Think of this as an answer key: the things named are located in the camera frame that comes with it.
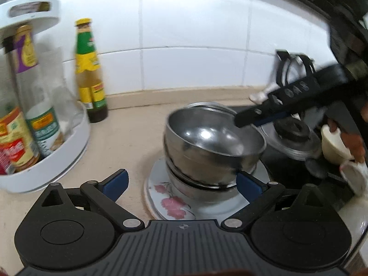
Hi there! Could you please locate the large pink flower plate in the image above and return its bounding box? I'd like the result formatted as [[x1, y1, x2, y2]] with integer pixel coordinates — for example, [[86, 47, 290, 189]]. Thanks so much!
[[146, 156, 270, 221]]

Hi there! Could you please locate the clear plastic bag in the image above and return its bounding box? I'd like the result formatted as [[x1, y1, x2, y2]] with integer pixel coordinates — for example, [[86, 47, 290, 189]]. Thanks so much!
[[34, 46, 84, 140]]

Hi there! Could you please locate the black glass gas stove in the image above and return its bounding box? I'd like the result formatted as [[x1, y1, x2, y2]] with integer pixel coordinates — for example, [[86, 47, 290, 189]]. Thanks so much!
[[224, 106, 368, 236]]

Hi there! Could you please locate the person's right hand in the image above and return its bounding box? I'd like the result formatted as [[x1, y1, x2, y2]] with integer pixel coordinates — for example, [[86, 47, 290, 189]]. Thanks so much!
[[328, 119, 366, 164]]

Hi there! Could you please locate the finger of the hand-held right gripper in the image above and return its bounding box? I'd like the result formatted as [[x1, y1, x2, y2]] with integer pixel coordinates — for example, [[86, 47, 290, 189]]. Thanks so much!
[[234, 75, 320, 128]]

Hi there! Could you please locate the white two-tier spice rack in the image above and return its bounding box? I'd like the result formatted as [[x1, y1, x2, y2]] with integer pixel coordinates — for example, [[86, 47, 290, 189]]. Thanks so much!
[[0, 0, 91, 194]]

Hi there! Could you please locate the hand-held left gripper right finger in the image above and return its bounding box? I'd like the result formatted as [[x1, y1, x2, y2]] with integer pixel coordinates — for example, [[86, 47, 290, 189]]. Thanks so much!
[[221, 172, 341, 230]]

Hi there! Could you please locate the steel bowl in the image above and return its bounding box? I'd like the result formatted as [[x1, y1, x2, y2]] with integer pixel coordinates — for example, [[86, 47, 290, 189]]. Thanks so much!
[[168, 164, 259, 207], [163, 108, 267, 167], [164, 141, 261, 187]]

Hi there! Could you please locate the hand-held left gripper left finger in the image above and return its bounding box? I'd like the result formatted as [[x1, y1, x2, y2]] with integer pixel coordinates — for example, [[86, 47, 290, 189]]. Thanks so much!
[[27, 169, 146, 232]]

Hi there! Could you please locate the black range hood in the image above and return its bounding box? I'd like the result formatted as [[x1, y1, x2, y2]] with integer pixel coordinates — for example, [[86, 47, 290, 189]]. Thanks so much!
[[287, 0, 368, 72]]

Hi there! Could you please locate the black cap dark bottle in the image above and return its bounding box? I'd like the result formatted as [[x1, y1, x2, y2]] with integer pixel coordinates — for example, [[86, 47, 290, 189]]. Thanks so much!
[[3, 36, 15, 56]]

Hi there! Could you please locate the cream ceramic bowl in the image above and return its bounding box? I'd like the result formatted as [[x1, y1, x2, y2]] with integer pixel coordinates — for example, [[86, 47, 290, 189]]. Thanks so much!
[[320, 125, 356, 166]]

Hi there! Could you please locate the yellow cap vinegar bottle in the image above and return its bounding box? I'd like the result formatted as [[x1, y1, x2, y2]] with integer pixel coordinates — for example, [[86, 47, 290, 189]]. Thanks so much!
[[0, 106, 40, 173]]

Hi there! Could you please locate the purple label sauce bottle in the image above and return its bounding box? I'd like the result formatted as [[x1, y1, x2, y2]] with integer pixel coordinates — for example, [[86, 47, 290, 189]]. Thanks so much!
[[13, 24, 65, 159]]

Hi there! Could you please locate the floral rim plate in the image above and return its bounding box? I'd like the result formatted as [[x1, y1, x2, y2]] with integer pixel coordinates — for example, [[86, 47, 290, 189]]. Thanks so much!
[[143, 175, 166, 220]]

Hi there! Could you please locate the green label sauce bottle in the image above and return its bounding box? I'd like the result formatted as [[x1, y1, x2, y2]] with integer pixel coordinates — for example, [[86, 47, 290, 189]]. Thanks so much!
[[74, 19, 109, 123]]

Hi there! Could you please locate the black burner pan support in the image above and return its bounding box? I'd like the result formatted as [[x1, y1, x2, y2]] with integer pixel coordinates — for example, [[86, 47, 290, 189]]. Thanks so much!
[[274, 49, 317, 90]]

